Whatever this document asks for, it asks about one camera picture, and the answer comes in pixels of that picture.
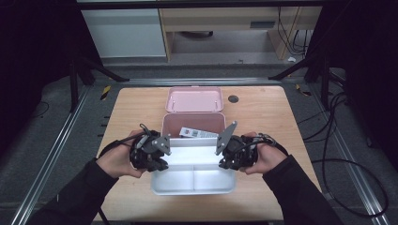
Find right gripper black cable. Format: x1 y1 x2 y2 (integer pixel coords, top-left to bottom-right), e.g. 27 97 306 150
249 132 390 220

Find pink storage box with lid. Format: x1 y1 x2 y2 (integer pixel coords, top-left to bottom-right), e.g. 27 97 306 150
161 85 227 148

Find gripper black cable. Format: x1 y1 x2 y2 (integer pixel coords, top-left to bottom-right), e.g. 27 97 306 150
249 132 390 220
97 123 153 158

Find person's right hand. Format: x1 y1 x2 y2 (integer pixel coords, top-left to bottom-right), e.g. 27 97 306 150
238 130 288 176

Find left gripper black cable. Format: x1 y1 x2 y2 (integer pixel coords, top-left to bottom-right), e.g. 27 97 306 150
97 123 153 158

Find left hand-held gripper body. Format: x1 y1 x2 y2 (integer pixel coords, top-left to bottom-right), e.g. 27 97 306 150
129 128 173 173

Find white cabinet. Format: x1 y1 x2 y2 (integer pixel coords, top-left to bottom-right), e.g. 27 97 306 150
81 7 167 59

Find white divided tray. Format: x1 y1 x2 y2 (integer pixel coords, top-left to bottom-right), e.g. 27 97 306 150
150 136 237 197

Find metal rail behind table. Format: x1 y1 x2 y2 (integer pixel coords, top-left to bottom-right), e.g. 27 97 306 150
118 77 284 87

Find black metal stand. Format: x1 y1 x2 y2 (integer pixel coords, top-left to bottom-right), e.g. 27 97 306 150
268 51 332 111
68 55 131 114

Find light wooden desk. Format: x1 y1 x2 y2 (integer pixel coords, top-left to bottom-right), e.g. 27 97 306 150
158 6 324 62

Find person's left hand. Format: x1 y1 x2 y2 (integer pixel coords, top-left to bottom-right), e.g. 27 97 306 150
96 128 148 180

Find white and blue medicine box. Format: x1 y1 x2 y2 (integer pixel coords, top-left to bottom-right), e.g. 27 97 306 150
178 126 220 140

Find black floor cables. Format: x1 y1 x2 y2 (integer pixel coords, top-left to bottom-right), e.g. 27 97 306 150
299 91 349 143

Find yellow and black tape strip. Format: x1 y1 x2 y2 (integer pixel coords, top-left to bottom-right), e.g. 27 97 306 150
99 84 113 101
295 82 313 98

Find black cables under desk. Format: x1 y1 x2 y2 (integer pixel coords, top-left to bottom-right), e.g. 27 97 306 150
276 7 314 57

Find thin black floor cable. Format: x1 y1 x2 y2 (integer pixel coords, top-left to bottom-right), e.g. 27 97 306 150
27 100 51 120

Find long metal floor rail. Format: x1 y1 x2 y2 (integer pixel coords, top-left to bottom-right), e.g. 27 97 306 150
308 83 392 225
9 84 92 225

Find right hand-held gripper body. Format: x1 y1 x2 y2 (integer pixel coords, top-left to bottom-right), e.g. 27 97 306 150
214 120 260 172

